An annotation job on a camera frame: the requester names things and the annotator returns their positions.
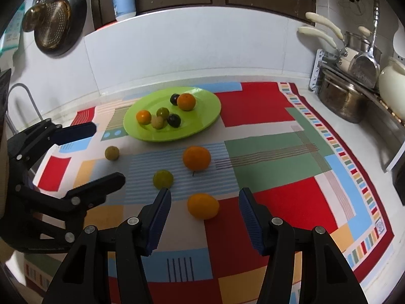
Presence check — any thin chrome faucet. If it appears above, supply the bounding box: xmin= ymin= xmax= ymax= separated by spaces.
xmin=8 ymin=83 xmax=43 ymax=134

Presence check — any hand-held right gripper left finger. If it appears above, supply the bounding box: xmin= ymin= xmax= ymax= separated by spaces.
xmin=42 ymin=187 xmax=172 ymax=304

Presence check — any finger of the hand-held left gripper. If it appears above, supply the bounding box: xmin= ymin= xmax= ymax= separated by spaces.
xmin=6 ymin=118 xmax=97 ymax=178
xmin=6 ymin=172 xmax=126 ymax=254

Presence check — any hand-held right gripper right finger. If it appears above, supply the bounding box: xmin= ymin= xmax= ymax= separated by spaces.
xmin=238 ymin=187 xmax=369 ymax=304

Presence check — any cream ceramic pot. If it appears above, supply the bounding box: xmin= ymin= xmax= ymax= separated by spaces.
xmin=379 ymin=56 xmax=405 ymax=111

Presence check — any cream handled saucepan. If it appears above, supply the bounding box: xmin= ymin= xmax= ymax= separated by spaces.
xmin=297 ymin=26 xmax=358 ymax=71
xmin=305 ymin=12 xmax=383 ymax=58

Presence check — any large steel pot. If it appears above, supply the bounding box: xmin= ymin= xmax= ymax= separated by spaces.
xmin=318 ymin=70 xmax=369 ymax=124

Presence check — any metal skimmer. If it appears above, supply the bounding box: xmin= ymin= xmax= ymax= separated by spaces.
xmin=348 ymin=0 xmax=381 ymax=89

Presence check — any white rice spoon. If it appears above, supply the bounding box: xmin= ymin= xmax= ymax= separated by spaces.
xmin=392 ymin=16 xmax=405 ymax=59

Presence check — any white plastic stand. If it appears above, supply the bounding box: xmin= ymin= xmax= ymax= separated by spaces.
xmin=386 ymin=139 xmax=405 ymax=172

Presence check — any black frying pan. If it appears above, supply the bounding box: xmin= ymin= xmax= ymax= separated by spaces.
xmin=34 ymin=0 xmax=87 ymax=58

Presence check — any large orange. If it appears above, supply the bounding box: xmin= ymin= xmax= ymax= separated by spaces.
xmin=177 ymin=93 xmax=196 ymax=111

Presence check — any metal dish rack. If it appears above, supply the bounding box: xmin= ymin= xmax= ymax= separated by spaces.
xmin=309 ymin=49 xmax=405 ymax=127

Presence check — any green plate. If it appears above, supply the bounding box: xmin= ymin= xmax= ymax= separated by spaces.
xmin=123 ymin=87 xmax=221 ymax=142

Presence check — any small brass saucepan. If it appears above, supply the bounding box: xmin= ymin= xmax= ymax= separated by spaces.
xmin=22 ymin=5 xmax=53 ymax=33

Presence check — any colourful patterned tablecloth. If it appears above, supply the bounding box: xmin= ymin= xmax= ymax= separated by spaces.
xmin=24 ymin=82 xmax=395 ymax=304

